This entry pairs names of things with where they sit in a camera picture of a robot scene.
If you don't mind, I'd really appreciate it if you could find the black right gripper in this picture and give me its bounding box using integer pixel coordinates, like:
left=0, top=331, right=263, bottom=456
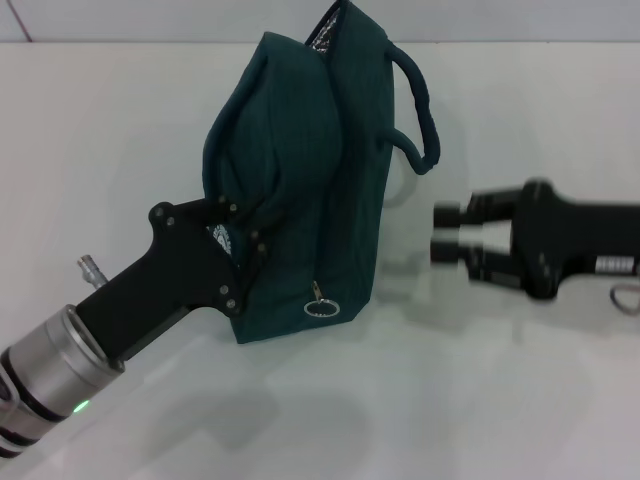
left=430, top=177, right=640, bottom=301

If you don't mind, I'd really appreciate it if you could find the dark teal fabric bag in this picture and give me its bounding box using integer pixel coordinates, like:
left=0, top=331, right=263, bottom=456
left=201, top=0, right=444, bottom=346

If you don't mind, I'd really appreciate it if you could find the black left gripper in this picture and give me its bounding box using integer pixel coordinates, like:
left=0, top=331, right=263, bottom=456
left=74, top=195, right=274, bottom=362

